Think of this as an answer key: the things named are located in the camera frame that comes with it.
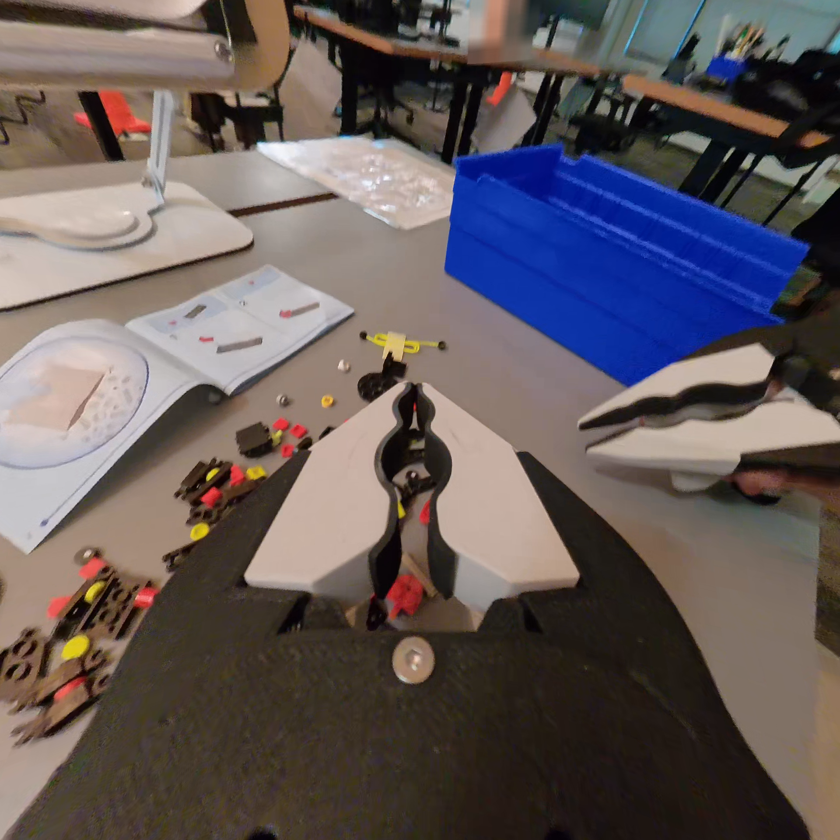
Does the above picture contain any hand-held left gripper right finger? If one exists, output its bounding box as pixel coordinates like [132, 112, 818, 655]
[417, 382, 581, 608]

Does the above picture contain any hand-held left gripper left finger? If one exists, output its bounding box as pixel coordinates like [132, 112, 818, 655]
[243, 382, 417, 599]

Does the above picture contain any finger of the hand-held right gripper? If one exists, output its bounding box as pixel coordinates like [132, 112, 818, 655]
[585, 392, 840, 475]
[577, 343, 778, 432]

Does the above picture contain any pile of lego pieces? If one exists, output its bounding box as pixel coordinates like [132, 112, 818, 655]
[0, 328, 448, 749]

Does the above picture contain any open lego instruction booklet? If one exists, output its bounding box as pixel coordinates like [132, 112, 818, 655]
[0, 264, 355, 554]

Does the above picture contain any person's right hand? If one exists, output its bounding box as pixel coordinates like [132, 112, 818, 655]
[730, 467, 824, 506]

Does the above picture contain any blue plastic storage bin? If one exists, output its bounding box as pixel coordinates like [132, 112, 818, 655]
[444, 143, 811, 388]

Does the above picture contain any background wooden desk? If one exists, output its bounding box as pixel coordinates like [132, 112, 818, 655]
[294, 5, 631, 165]
[620, 72, 836, 206]

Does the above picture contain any white book stand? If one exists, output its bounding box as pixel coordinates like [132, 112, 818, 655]
[0, 0, 293, 312]

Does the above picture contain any clear plastic bag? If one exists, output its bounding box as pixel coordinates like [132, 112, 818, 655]
[256, 136, 457, 231]

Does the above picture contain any red chair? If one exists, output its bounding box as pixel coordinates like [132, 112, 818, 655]
[73, 91, 153, 140]

